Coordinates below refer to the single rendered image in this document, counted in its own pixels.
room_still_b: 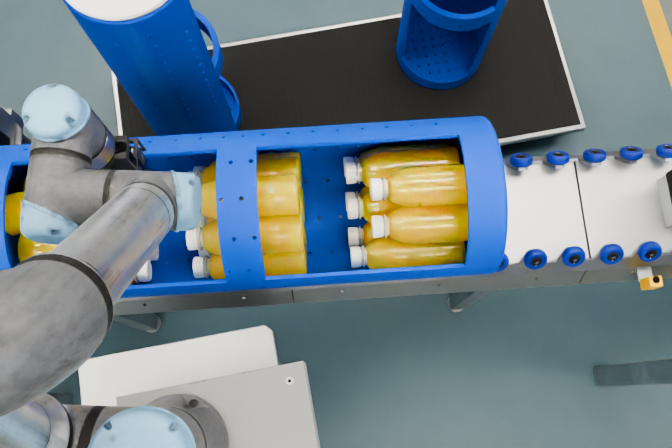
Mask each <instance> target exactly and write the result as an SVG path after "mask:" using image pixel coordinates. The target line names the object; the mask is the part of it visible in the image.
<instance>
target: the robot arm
mask: <svg viewBox="0 0 672 448"><path fill-rule="evenodd" d="M22 119H23V122H24V124H25V126H26V128H27V130H28V132H29V133H30V134H31V135H32V140H31V146H30V157H29V164H28V170H27V177H26V183H25V189H24V196H23V199H21V204H22V205H21V214H20V231H21V234H22V235H23V236H24V237H25V238H27V239H29V240H32V241H35V242H39V243H45V244H53V245H58V246H57V247H55V248H54V249H53V250H52V251H51V252H50V253H42V254H37V255H34V256H31V257H29V258H27V259H25V260H23V261H22V262H20V263H19V264H17V265H16V266H15V267H14V268H9V269H3V270H0V448H229V436H228V431H227V428H226V425H225V422H224V420H223V418H222V417H221V415H220V414H219V412H218V411H217V410H216V409H215V408H214V407H213V406H212V405H211V404H210V403H208V402H207V401H205V400H204V399H202V398H199V397H197V396H194V395H190V394H169V395H165V396H162V397H159V398H157V399H155V400H153V401H151V402H150V403H148V404H147V405H146V406H139V407H130V406H100V405H70V404H62V403H60V402H59V401H58V400H56V399H55V398H54V397H52V396H50V395H49V394H47V392H48V391H50V390H51V389H53V388H54V387H55V386H57V385H58V384H60V383H61V382H63V381H64V380H65V379H66V378H68V377H69V376H70V375H71V374H72V373H74V372H75V371H76V370H77V369H78V368H80V367H81V366H82V365H83V364H84V363H85V362H86V361H87V360H88V359H89V358H90V357H91V356H92V355H93V353H94V352H95V351H96V349H97V348H98V347H99V345H100V344H101V343H102V341H103V340H104V338H105V337H106V335H107V334H108V332H109V330H110V328H111V325H112V322H113V318H114V305H115V303H116V302H117V301H118V299H119V298H120V297H121V295H122V294H123V293H124V291H125V290H126V288H127V287H128V286H129V284H130V283H131V282H132V280H133V279H134V278H135V276H136V275H137V274H138V272H139V271H140V270H141V268H142V267H143V266H144V264H145V263H146V262H147V260H148V259H149V257H150V256H151V255H152V253H153V252H154V251H155V249H156V248H157V247H158V245H159V244H160V243H161V241H162V240H163V239H164V237H165V236H166V235H167V233H168V232H169V230H171V231H174V232H179V231H191V230H194V229H195V228H196V227H197V226H198V224H199V222H200V218H201V212H202V187H201V182H200V180H199V178H198V176H197V175H195V174H193V173H187V172H175V171H174V170H169V171H142V167H140V166H145V155H144V154H143V153H142V151H146V148H145V147H144V146H143V144H142V143H141V142H140V141H139V139H138V138H131V139H129V137H128V136H127V135H119V136H113V134H112V133H111V131H110V130H109V129H108V128H107V127H106V126H105V124H104V123H103V122H102V121H101V120H100V118H99V117H98V116H97V115H96V114H95V113H94V111H93V110H92V109H91V108H90V106H89V104H88V103H87V101H86V100H85V99H84V98H83V97H81V96H80V95H79V94H78V93H77V92H75V91H74V90H72V89H71V88H69V87H67V86H65V85H61V84H56V83H55V84H48V85H44V86H41V87H39V88H37V89H36V90H34V91H33V92H32V93H31V94H30V95H29V96H28V97H27V98H26V100H25V102H24V104H23V108H22ZM133 143H135V145H134V146H130V144H133ZM138 144H139V145H140V147H138Z"/></svg>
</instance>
